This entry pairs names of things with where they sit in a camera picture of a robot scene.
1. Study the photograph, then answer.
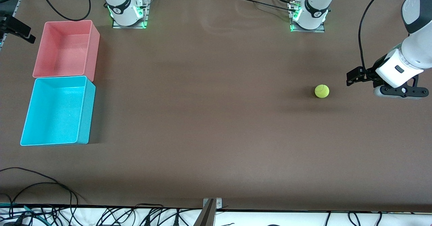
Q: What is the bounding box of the dark metal bar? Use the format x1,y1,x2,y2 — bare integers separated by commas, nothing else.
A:
193,199,216,226

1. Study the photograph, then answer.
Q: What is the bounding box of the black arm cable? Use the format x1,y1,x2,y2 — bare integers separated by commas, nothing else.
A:
358,0,400,70
0,0,91,22

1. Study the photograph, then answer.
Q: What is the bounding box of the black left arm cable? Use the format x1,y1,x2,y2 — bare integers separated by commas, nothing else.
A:
358,0,400,70

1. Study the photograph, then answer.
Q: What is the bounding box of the yellow tennis ball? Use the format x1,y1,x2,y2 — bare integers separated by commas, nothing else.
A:
315,84,330,99

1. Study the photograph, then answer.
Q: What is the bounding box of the pink plastic bin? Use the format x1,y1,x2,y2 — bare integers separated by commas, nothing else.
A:
32,20,101,82

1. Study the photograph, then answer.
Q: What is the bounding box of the grey metal bracket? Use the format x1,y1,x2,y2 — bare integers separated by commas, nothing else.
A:
202,198,222,209

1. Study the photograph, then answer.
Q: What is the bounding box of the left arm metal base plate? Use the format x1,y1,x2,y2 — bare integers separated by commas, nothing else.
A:
290,0,326,33

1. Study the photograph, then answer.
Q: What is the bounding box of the black cable across table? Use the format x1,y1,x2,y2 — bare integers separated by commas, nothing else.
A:
235,0,301,13

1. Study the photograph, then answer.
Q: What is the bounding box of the blue plastic bin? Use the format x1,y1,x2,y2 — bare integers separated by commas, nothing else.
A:
20,76,96,147

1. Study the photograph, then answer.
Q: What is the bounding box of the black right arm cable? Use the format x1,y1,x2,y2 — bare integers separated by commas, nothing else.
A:
0,0,91,22

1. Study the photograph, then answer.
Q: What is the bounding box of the black looping cable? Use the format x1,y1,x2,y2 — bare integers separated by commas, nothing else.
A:
0,167,89,226

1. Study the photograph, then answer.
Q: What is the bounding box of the teal cable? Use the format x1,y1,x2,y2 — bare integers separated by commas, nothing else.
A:
0,202,46,220

